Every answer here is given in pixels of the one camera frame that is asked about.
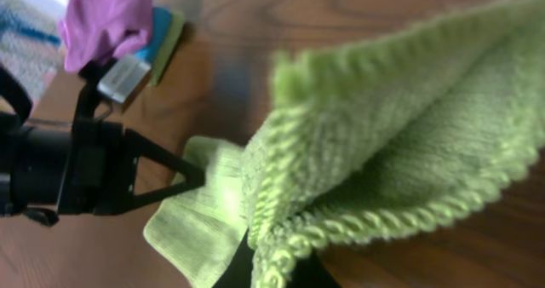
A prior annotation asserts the light green cloth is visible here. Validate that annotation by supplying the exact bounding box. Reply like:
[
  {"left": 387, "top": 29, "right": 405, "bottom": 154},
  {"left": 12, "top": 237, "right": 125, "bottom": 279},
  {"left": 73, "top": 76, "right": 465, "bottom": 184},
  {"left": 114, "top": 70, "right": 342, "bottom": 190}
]
[{"left": 143, "top": 0, "right": 544, "bottom": 287}]

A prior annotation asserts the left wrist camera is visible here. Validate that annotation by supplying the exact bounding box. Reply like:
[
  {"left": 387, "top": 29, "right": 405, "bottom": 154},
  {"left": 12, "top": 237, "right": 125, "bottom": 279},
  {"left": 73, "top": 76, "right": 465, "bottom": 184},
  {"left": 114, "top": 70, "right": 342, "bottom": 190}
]
[{"left": 97, "top": 55, "right": 151, "bottom": 111}]

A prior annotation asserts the folded purple cloth on stack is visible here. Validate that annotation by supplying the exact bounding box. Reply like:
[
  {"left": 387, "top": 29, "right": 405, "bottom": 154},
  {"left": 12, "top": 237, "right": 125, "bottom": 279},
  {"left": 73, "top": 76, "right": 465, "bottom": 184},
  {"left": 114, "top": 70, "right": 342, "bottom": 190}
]
[{"left": 57, "top": 0, "right": 153, "bottom": 72}]

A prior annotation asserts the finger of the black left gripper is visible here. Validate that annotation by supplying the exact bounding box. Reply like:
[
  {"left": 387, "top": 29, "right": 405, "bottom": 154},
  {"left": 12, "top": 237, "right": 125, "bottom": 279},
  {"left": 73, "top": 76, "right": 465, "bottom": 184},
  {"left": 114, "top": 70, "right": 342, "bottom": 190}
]
[{"left": 124, "top": 130, "right": 205, "bottom": 211}]

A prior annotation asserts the folded yellow-green bottom cloth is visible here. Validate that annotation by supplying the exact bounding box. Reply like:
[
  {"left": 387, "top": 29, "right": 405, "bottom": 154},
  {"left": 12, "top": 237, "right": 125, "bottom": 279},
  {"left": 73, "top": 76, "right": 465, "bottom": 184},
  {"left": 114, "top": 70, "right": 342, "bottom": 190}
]
[{"left": 148, "top": 9, "right": 185, "bottom": 86}]

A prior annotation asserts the folded blue cloth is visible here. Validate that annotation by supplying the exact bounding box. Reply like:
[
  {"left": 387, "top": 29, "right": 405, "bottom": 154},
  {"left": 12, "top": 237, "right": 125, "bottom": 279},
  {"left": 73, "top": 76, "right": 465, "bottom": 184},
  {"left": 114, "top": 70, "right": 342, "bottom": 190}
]
[{"left": 134, "top": 7, "right": 172, "bottom": 64}]

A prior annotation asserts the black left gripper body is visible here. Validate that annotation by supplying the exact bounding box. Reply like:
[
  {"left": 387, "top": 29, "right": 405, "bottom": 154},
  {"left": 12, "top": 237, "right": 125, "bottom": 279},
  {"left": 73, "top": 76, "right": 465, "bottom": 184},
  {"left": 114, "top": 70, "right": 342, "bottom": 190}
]
[{"left": 1, "top": 66, "right": 123, "bottom": 220}]

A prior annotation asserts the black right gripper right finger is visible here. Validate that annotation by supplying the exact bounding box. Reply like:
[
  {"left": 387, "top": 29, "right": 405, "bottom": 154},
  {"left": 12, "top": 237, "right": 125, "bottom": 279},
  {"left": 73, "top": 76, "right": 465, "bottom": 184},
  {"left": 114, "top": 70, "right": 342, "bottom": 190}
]
[{"left": 286, "top": 253, "right": 341, "bottom": 288}]

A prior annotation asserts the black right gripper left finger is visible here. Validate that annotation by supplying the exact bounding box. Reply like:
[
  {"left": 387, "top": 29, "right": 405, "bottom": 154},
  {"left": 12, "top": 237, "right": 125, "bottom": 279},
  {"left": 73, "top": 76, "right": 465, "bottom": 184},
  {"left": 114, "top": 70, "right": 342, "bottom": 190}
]
[{"left": 213, "top": 232, "right": 255, "bottom": 288}]

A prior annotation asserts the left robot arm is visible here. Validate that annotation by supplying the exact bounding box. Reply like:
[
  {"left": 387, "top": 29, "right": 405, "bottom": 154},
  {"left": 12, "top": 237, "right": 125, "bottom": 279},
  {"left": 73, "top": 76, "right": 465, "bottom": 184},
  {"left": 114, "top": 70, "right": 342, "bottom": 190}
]
[{"left": 1, "top": 60, "right": 205, "bottom": 228}]

